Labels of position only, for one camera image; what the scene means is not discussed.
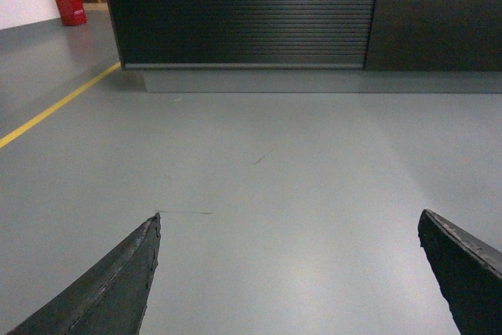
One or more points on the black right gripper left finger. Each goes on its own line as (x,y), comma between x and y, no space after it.
(109,298)

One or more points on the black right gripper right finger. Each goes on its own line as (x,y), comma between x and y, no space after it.
(468,272)

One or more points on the red box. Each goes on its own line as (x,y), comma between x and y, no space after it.
(71,12)

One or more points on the black checkout counter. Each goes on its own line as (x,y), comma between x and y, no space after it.
(310,46)

